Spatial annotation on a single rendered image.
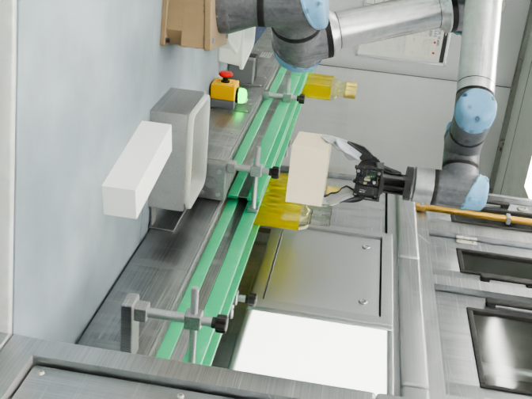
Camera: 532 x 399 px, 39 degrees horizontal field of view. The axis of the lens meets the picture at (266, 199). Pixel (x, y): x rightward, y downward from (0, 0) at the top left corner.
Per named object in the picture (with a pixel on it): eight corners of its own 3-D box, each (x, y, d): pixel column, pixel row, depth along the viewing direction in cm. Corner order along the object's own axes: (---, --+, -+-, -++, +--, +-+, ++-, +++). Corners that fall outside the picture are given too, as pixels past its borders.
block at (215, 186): (195, 199, 183) (223, 203, 182) (197, 162, 179) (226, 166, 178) (199, 192, 186) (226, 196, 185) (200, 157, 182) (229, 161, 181)
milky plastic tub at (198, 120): (149, 207, 164) (188, 214, 163) (151, 109, 155) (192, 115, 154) (170, 177, 180) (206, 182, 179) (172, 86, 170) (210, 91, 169)
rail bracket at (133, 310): (87, 366, 125) (220, 388, 123) (85, 279, 118) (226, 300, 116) (96, 349, 130) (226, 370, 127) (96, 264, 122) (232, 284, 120)
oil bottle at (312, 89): (282, 95, 294) (354, 104, 292) (283, 81, 292) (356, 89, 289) (283, 90, 300) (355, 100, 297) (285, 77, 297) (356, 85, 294)
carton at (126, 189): (101, 185, 131) (134, 190, 130) (142, 120, 150) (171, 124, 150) (104, 214, 134) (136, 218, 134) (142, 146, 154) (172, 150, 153)
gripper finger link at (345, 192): (310, 206, 159) (350, 188, 156) (313, 199, 164) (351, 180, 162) (317, 218, 159) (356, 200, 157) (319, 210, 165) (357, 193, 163)
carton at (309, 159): (292, 145, 153) (328, 150, 152) (299, 131, 168) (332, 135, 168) (285, 201, 156) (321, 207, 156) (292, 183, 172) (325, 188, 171)
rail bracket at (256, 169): (223, 209, 183) (274, 216, 181) (227, 144, 176) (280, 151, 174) (226, 204, 185) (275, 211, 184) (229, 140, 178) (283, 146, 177)
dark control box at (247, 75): (226, 81, 241) (252, 84, 240) (228, 56, 238) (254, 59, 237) (231, 74, 248) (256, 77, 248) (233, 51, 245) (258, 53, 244)
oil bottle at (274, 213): (226, 221, 193) (309, 233, 191) (227, 201, 191) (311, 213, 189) (229, 211, 198) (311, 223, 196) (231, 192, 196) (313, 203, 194)
